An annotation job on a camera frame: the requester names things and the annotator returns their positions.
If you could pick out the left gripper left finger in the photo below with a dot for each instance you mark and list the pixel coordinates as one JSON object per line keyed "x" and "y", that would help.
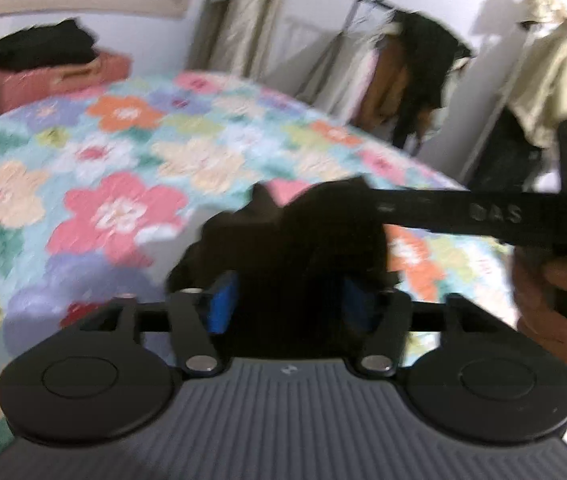
{"x": 196, "y": 321}

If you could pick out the black clothes rack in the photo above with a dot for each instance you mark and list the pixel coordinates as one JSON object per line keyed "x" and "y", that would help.
{"x": 363, "y": 16}

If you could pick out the black hanging jacket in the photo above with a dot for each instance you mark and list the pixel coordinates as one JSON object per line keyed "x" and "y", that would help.
{"x": 431, "y": 52}

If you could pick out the floral quilted bedspread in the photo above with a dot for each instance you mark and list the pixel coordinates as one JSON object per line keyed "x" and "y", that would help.
{"x": 95, "y": 186}

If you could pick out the beige hanging jacket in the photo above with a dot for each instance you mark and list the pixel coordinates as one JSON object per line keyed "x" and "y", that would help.
{"x": 538, "y": 97}

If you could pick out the person's right hand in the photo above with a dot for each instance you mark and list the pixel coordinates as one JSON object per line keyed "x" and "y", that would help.
{"x": 533, "y": 284}

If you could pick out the beige curtain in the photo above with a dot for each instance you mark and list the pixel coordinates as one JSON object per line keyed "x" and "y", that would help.
{"x": 234, "y": 37}

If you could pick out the dark brown knit garment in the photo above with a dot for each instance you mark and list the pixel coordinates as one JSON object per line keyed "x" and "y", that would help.
{"x": 306, "y": 273}

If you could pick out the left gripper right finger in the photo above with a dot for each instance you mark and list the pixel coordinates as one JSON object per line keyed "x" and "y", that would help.
{"x": 381, "y": 322}

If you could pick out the black folded clothes on suitcase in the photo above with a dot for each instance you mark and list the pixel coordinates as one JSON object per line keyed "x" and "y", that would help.
{"x": 65, "y": 43}

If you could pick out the brown hanging garment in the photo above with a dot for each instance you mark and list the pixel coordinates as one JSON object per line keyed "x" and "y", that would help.
{"x": 387, "y": 86}

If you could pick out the pink hard-shell suitcase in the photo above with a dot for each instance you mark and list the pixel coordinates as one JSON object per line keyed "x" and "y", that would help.
{"x": 28, "y": 86}

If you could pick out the white hanging garment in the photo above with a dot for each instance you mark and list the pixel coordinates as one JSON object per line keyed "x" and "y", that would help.
{"x": 339, "y": 81}

